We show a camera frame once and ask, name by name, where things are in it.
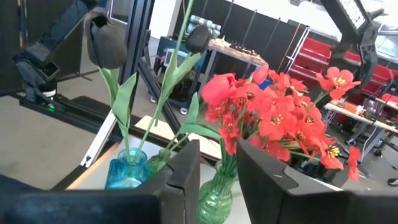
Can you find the blue square glass vase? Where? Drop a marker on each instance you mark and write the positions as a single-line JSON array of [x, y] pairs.
[[124, 174]]

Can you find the red artificial tulip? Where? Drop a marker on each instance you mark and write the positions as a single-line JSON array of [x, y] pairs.
[[259, 74], [217, 88]]

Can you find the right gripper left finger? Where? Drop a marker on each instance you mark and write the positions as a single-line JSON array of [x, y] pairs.
[[93, 208]]

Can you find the red storage bins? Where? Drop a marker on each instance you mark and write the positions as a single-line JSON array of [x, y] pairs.
[[317, 49]]

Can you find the blue equipment cart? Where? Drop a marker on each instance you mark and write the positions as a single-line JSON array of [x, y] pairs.
[[169, 77]]

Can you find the white aluminium bar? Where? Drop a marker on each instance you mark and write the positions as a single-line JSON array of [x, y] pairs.
[[99, 140]]

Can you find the black metal table frame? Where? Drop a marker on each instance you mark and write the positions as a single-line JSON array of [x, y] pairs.
[[136, 37]]

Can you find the wooden workbench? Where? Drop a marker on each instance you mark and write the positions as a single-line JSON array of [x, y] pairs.
[[239, 51]]

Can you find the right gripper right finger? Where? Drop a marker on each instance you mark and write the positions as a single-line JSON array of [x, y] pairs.
[[280, 199]]

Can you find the white work table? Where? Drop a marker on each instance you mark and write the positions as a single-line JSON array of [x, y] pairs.
[[357, 116]]

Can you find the green glass vase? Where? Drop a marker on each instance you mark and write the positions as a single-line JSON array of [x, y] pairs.
[[158, 163], [214, 199]]

